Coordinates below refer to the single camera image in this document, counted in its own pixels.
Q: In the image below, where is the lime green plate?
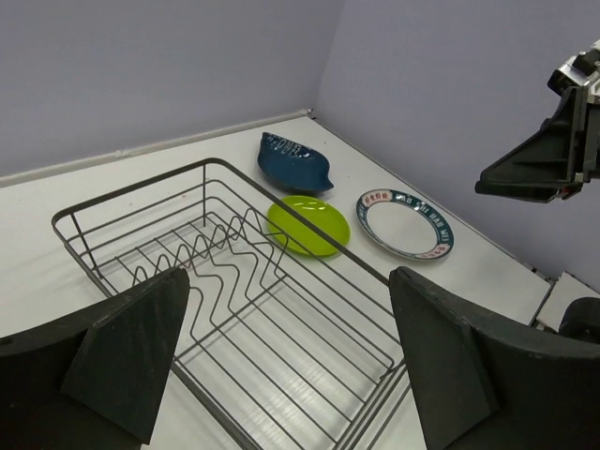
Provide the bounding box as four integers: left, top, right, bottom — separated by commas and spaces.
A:
266, 194, 352, 258

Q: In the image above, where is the white plate green rim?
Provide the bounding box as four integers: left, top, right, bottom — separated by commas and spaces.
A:
355, 188, 455, 262

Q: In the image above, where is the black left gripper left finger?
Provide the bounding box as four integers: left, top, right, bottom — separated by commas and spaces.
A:
1, 268, 190, 449

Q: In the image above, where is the dark blue leaf dish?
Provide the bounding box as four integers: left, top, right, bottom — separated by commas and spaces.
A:
257, 132, 334, 194

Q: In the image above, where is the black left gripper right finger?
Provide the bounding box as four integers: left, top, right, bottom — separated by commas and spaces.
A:
388, 266, 599, 449

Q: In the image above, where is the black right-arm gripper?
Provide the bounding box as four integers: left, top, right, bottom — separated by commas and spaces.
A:
474, 40, 599, 203

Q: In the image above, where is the grey wire dish rack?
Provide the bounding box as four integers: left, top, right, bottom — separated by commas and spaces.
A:
52, 158, 410, 449

